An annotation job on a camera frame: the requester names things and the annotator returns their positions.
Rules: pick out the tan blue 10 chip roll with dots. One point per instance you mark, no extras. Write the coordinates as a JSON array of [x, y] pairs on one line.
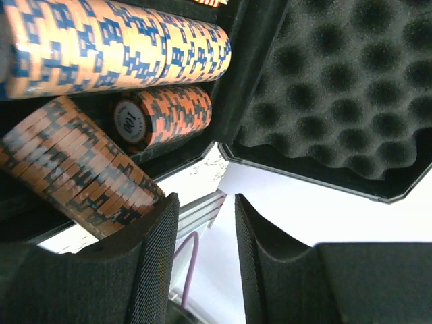
[[51, 48]]

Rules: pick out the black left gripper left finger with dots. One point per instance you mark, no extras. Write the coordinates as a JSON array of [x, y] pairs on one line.
[[123, 278]]

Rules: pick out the brown 100 chip roll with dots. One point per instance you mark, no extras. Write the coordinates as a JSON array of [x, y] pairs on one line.
[[157, 116], [64, 157]]

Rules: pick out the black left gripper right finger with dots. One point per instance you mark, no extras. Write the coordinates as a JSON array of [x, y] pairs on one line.
[[286, 281]]

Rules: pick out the tan 10 chip roll in case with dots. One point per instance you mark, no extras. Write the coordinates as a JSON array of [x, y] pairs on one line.
[[196, 51]]

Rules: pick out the gold card deck with all-in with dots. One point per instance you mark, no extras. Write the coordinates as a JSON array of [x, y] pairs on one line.
[[212, 3]]

